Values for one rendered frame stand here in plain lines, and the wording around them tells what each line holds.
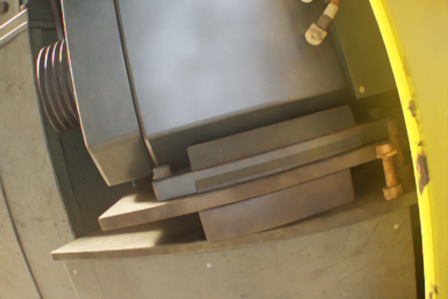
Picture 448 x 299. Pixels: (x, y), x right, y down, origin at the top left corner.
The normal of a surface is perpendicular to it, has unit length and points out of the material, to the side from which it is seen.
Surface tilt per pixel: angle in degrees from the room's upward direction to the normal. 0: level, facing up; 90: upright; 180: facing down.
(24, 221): 90
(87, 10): 90
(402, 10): 90
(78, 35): 90
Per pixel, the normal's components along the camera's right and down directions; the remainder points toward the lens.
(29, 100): -0.32, 0.14
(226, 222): 0.00, 0.05
